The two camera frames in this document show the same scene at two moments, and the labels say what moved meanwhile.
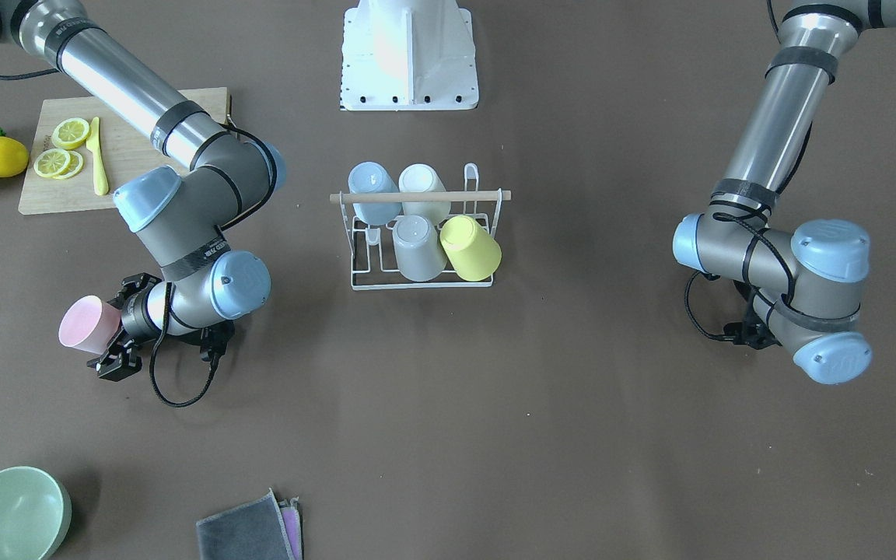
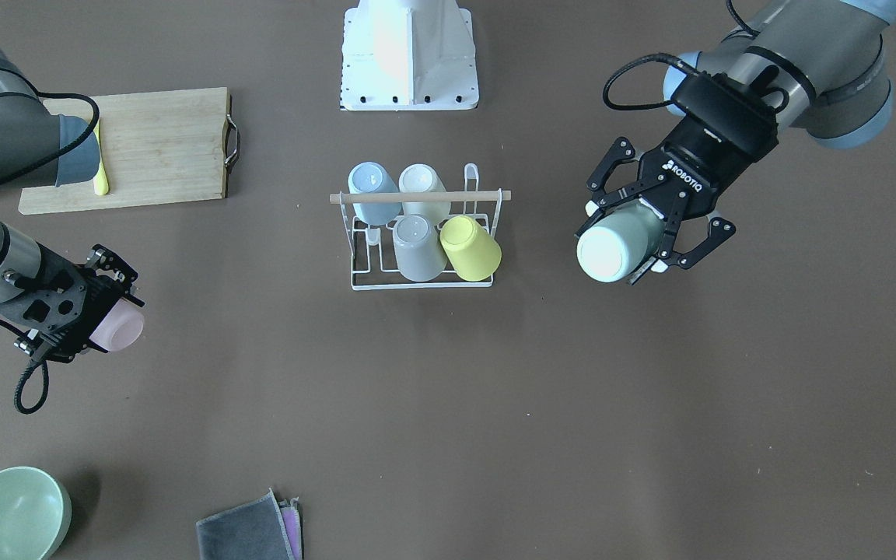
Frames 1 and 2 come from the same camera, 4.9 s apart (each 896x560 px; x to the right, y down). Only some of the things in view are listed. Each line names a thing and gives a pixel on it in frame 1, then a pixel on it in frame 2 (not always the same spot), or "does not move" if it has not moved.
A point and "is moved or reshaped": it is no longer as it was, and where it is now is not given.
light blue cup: (371, 177) does not move
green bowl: (15, 513) does not move
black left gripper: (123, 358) -> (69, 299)
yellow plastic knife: (93, 144) does not move
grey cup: (419, 252) does not move
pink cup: (88, 323) is moved or reshaped
